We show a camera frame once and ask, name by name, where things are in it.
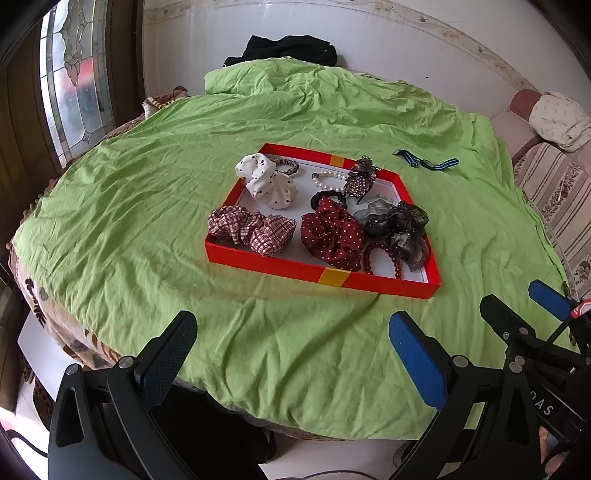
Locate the black rhinestone hair claw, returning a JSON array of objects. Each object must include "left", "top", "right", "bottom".
[{"left": 342, "top": 156, "right": 380, "bottom": 204}]

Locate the black power cable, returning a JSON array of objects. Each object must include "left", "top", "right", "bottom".
[{"left": 4, "top": 428, "right": 50, "bottom": 459}]

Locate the cream pearl bracelet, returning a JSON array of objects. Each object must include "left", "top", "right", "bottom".
[{"left": 310, "top": 169, "right": 349, "bottom": 194}]

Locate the red bead bracelet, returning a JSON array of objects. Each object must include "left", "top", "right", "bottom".
[{"left": 361, "top": 242, "right": 405, "bottom": 280}]

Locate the dark sheer beaded scrunchie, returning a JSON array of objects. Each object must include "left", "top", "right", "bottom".
[{"left": 353, "top": 197, "right": 430, "bottom": 271}]

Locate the white floral cloth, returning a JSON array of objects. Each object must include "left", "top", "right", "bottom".
[{"left": 529, "top": 91, "right": 590, "bottom": 153}]

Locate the red shallow box tray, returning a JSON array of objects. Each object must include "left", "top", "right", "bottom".
[{"left": 204, "top": 143, "right": 442, "bottom": 299}]

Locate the person right hand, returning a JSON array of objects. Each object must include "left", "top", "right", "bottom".
[{"left": 539, "top": 426, "right": 568, "bottom": 479}]

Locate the red white-dotted scrunchie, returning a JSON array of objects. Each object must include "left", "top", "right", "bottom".
[{"left": 300, "top": 195, "right": 366, "bottom": 272}]

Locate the brown patterned blanket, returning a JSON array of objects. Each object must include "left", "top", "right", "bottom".
[{"left": 5, "top": 85, "right": 297, "bottom": 444}]

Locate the black beaded bracelet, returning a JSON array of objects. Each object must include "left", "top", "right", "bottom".
[{"left": 309, "top": 189, "right": 349, "bottom": 212}]

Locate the green bed sheet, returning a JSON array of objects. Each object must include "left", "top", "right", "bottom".
[{"left": 10, "top": 59, "right": 566, "bottom": 440}]

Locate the black cloth at wall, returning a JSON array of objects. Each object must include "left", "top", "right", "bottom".
[{"left": 222, "top": 35, "right": 338, "bottom": 67}]

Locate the striped floral pillow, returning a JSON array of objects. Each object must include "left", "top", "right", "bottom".
[{"left": 492, "top": 89, "right": 590, "bottom": 299}]

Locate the stained glass window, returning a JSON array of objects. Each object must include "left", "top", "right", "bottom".
[{"left": 39, "top": 0, "right": 114, "bottom": 167}]

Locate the blue striped watch strap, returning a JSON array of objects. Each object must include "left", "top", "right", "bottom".
[{"left": 393, "top": 148, "right": 461, "bottom": 173}]

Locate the red plaid scrunchie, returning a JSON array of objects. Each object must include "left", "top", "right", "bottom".
[{"left": 207, "top": 205, "right": 297, "bottom": 257}]

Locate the white dotted scrunchie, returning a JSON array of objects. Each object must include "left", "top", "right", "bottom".
[{"left": 235, "top": 153, "right": 297, "bottom": 210}]

